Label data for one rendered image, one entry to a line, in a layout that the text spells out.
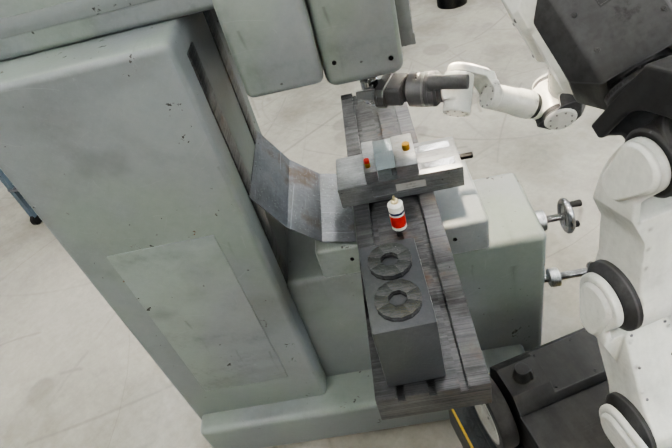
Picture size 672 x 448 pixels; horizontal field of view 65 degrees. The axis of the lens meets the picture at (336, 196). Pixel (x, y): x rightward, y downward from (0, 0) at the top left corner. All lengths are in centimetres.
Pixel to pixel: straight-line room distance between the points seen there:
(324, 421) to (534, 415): 82
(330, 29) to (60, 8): 56
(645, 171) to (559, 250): 176
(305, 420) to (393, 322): 109
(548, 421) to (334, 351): 76
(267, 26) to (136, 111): 33
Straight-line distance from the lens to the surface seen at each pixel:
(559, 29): 90
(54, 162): 136
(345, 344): 190
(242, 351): 179
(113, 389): 271
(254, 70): 125
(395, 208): 135
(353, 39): 124
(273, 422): 205
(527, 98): 140
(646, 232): 101
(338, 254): 153
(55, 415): 281
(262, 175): 152
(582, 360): 158
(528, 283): 179
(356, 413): 201
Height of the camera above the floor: 192
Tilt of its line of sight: 39 degrees down
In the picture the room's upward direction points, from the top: 16 degrees counter-clockwise
